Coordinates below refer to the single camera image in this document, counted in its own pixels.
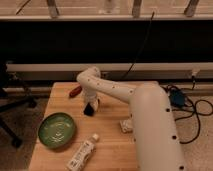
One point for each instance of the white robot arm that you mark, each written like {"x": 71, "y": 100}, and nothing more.
{"x": 154, "y": 129}

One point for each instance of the red brown marker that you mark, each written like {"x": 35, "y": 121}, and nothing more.
{"x": 74, "y": 92}

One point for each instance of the black eraser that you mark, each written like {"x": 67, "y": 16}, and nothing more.
{"x": 89, "y": 111}

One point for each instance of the white plastic bottle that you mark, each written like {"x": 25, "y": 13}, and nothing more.
{"x": 82, "y": 155}

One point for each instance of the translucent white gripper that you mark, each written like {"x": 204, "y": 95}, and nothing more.
{"x": 94, "y": 102}

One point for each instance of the green plate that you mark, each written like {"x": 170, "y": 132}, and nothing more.
{"x": 56, "y": 130}

